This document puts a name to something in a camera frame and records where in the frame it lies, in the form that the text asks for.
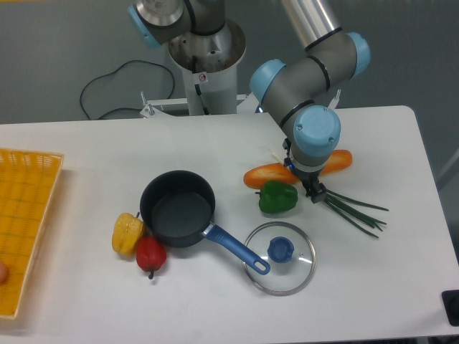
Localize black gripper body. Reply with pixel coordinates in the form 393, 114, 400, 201
283, 138, 321, 186

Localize green onion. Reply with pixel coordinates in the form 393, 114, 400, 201
263, 145, 390, 240

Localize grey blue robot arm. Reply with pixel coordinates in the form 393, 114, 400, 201
128, 1, 371, 202

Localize orange baguette bread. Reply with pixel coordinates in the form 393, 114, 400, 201
243, 149, 353, 189

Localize green bell pepper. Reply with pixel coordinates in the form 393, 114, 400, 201
256, 180, 298, 214

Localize glass lid blue knob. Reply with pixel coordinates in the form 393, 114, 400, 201
242, 221, 317, 296

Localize black box table corner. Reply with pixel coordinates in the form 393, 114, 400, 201
441, 290, 459, 327

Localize red bell pepper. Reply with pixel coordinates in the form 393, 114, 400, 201
136, 236, 167, 280

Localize yellow bell pepper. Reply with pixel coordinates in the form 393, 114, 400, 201
111, 213, 145, 257

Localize yellow woven basket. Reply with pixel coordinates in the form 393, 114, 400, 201
1, 148, 65, 320

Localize black saucepan blue handle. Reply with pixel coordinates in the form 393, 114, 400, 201
140, 170, 270, 275

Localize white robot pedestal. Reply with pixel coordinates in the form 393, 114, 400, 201
138, 19, 270, 118

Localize black cable on floor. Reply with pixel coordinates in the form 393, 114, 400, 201
79, 59, 176, 121

